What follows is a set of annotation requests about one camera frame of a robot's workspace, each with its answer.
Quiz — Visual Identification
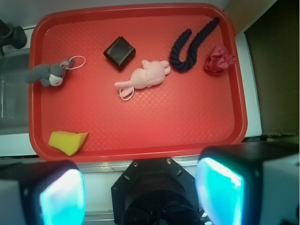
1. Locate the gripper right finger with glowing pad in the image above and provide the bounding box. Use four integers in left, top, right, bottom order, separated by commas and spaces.
195, 142, 300, 225

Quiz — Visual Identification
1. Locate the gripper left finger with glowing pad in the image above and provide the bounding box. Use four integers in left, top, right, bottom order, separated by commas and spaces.
0, 160, 86, 225

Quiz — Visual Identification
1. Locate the black box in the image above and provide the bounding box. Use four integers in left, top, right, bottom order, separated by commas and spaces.
103, 36, 136, 71

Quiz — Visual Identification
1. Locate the yellow sponge wedge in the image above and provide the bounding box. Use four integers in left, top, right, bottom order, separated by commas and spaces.
48, 131, 89, 156

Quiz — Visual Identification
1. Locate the grey plush bunny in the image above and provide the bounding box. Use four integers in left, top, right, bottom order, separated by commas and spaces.
25, 55, 86, 87

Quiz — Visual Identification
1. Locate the crumpled dark red cloth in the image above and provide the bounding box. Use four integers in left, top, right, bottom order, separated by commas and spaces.
204, 45, 236, 75

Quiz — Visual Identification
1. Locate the red plastic tray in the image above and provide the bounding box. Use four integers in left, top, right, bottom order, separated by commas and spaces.
29, 3, 248, 162

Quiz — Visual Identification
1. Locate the pink plush bunny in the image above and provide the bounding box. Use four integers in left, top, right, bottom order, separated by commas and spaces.
114, 60, 171, 101

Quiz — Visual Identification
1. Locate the black knob fixture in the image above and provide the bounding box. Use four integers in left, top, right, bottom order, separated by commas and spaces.
0, 20, 27, 56

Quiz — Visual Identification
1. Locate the black octagonal mount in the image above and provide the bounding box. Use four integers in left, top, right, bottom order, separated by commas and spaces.
111, 158, 206, 225

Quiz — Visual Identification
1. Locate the dark navy twisted rope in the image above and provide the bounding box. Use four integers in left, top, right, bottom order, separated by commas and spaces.
170, 17, 221, 73

